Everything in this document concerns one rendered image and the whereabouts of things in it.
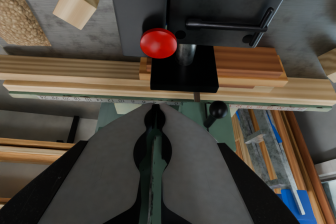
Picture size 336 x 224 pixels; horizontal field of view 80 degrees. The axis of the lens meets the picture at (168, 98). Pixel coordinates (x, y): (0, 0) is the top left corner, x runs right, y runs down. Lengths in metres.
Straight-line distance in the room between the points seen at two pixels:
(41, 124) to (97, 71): 2.64
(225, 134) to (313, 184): 1.53
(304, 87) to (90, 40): 0.39
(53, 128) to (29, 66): 2.52
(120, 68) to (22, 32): 0.15
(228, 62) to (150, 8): 0.19
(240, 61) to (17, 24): 0.32
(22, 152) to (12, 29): 2.09
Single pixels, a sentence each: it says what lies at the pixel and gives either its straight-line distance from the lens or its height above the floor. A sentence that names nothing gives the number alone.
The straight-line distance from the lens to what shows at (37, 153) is 2.36.
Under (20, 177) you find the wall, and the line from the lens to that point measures 2.84.
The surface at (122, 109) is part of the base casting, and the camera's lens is 0.75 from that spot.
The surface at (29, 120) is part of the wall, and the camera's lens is 3.05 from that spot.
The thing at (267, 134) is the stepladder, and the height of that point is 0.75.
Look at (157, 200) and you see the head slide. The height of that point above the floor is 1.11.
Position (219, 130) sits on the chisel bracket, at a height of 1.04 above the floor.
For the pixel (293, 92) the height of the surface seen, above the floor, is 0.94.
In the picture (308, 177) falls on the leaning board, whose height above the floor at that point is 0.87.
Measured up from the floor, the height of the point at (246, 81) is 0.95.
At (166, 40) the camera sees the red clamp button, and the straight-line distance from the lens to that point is 0.16.
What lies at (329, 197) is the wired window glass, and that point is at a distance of 2.00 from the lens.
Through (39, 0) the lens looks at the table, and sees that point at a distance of 0.34.
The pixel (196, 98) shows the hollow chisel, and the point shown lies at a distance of 0.34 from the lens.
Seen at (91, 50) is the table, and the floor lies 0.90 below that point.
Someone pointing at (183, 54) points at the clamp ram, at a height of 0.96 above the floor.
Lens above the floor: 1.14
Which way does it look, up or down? 31 degrees down
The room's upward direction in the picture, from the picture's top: 179 degrees counter-clockwise
